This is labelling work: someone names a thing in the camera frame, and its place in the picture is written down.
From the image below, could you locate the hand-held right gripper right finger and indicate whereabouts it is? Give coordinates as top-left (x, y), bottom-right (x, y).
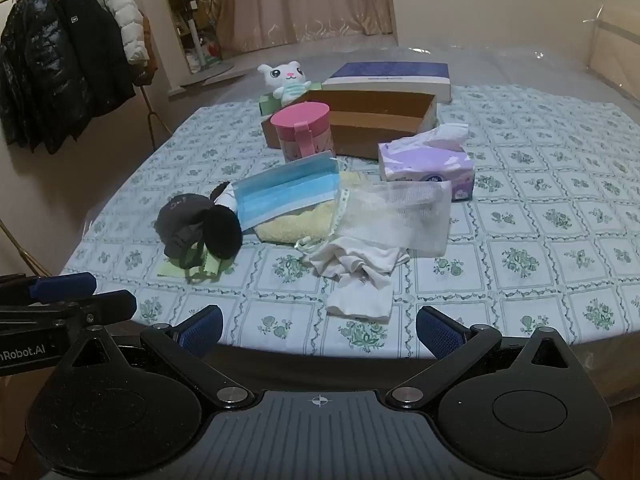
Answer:
top-left (390, 306), bottom-right (577, 409)

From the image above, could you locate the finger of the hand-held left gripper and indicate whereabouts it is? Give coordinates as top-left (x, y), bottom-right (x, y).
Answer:
top-left (0, 289), bottom-right (138, 332)
top-left (0, 272), bottom-right (97, 307)

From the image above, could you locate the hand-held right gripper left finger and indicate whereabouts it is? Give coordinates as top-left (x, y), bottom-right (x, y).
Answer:
top-left (55, 305), bottom-right (253, 411)

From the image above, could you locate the green paper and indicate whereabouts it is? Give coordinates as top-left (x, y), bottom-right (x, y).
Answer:
top-left (157, 251), bottom-right (224, 281)

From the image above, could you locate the dark brown fuzzy scrunchie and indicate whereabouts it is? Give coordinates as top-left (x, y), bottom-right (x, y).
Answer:
top-left (199, 206), bottom-right (245, 260)

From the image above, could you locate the gray hat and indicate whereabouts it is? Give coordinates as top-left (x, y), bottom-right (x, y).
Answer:
top-left (155, 192), bottom-right (222, 269)

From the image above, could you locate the yellow towel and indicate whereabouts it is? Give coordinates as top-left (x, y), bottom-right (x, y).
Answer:
top-left (255, 170), bottom-right (372, 246)

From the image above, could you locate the blue face mask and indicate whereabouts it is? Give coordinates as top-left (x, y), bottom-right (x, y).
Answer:
top-left (232, 150), bottom-right (341, 231)

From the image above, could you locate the brown cardboard box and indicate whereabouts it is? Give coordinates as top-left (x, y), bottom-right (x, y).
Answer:
top-left (261, 88), bottom-right (439, 161)

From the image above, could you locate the white cloth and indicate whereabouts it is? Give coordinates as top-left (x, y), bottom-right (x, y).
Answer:
top-left (299, 239), bottom-right (412, 321)

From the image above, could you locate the white mesh bag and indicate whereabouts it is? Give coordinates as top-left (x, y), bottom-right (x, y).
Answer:
top-left (331, 180), bottom-right (454, 256)

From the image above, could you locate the purple tissue pack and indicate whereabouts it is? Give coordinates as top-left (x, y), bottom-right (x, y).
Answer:
top-left (377, 123), bottom-right (476, 203)

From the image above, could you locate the matte black jacket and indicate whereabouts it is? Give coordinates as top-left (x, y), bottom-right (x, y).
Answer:
top-left (56, 0), bottom-right (137, 128)

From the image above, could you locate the pink lidded cup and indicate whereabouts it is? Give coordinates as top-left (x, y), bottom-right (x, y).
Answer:
top-left (270, 101), bottom-right (335, 164)

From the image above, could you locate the green box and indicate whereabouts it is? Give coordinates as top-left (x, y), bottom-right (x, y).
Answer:
top-left (258, 92), bottom-right (289, 117)

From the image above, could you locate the brown garment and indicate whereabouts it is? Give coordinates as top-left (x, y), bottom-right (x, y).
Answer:
top-left (132, 14), bottom-right (159, 86)

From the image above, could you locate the blue and white box lid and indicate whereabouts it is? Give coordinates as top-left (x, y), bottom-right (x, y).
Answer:
top-left (321, 62), bottom-right (452, 105)

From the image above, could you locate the white plush bunny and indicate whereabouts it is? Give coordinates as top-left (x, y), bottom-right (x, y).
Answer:
top-left (257, 60), bottom-right (314, 107)

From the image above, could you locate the white puffer jacket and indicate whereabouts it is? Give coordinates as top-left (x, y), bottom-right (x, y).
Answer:
top-left (94, 0), bottom-right (149, 66)

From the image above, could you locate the cluttered shelf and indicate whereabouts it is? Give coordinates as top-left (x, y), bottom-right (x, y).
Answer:
top-left (156, 0), bottom-right (236, 75)

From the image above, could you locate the beige curtain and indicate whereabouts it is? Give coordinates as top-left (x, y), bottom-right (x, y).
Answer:
top-left (219, 0), bottom-right (399, 54)

